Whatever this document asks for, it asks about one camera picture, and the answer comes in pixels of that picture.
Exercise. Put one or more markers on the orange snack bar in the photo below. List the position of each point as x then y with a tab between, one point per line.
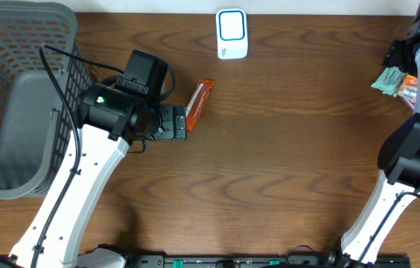
197	102

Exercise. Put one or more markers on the grey plastic basket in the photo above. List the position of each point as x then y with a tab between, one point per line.
40	68

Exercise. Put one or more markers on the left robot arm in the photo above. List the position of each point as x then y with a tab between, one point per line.
110	120

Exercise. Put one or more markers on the white barcode scanner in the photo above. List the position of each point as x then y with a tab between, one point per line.
232	34

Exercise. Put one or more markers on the green wipes packet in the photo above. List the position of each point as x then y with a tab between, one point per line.
389	81

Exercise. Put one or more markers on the small orange packet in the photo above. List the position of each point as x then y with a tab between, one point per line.
408	88

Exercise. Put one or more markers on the purple red snack pack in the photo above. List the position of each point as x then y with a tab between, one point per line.
410	102

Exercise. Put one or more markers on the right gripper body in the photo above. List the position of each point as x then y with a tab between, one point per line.
403	57

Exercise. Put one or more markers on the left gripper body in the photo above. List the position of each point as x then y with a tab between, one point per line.
179	121

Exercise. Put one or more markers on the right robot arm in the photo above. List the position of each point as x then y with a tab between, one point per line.
398	181

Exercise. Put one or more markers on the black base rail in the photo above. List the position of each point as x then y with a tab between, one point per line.
159	261

